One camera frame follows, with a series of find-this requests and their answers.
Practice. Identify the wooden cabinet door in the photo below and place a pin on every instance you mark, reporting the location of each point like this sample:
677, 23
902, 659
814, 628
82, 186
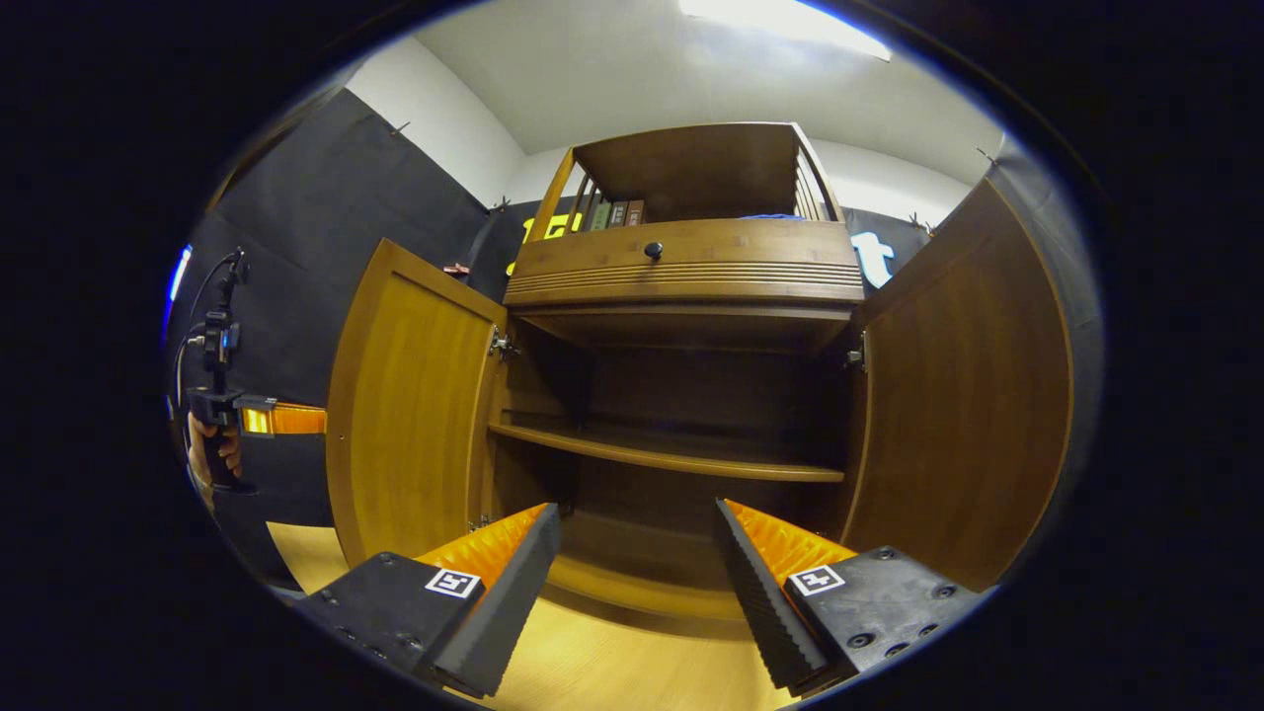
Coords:
415, 415
968, 395

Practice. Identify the green book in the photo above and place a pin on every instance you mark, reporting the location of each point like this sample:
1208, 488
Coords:
600, 215

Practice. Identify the wooden inner cabinet shelf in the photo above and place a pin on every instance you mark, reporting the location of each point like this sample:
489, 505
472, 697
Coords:
691, 452

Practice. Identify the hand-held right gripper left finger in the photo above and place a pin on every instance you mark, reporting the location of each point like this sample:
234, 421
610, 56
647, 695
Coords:
513, 592

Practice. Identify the reddish brown book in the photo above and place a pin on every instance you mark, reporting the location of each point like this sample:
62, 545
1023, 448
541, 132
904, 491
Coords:
635, 212

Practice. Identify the wooden grooved drawer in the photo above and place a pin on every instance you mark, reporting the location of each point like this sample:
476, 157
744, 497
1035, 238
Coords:
750, 257

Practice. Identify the metal door hinge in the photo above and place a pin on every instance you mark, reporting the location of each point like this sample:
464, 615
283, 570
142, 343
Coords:
857, 355
502, 344

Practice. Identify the blue flat object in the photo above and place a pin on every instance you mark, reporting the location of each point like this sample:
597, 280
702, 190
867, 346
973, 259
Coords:
770, 216

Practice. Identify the wooden double-door shoe cabinet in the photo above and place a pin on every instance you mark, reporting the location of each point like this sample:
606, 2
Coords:
691, 168

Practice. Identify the black round drawer knob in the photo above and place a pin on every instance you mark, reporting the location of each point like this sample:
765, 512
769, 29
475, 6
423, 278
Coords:
653, 250

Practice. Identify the red cloth clip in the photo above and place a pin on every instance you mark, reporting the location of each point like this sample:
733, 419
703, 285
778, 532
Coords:
456, 268

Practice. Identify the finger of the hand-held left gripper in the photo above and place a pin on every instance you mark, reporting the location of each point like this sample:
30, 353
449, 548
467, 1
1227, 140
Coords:
296, 420

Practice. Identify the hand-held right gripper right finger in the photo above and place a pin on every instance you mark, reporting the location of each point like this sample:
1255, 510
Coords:
755, 592

